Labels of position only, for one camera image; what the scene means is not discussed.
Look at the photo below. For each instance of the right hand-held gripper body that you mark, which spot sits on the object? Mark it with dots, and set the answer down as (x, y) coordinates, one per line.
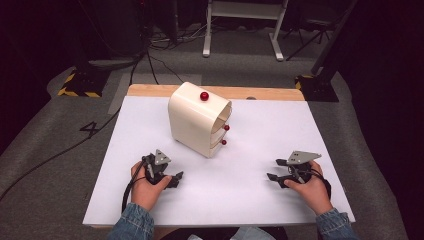
(300, 157)

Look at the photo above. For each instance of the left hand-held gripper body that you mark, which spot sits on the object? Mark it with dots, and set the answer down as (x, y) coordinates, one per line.
(156, 168)

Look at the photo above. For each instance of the person's left hand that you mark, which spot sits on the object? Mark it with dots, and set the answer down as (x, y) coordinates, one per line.
(145, 193)

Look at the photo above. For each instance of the person's right hand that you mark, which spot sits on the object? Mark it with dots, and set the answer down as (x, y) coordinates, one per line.
(313, 195)

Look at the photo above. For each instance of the white table mat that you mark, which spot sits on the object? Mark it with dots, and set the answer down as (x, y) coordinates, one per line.
(233, 186)

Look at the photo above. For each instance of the cream drawer with red knob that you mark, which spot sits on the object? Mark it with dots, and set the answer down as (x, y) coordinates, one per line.
(226, 127)
(223, 142)

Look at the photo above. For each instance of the cream drawer cabinet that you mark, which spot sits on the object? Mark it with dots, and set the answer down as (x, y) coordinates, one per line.
(190, 120)

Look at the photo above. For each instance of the black stand with striped base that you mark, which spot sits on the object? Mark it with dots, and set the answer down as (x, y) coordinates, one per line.
(85, 85)
(318, 88)

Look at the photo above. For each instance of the red ball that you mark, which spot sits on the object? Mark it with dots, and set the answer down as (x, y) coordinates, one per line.
(204, 96)

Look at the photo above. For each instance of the black tripod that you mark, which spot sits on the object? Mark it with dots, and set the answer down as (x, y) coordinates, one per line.
(313, 30)

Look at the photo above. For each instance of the white metal table frame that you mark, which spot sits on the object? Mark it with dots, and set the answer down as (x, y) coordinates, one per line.
(246, 10)

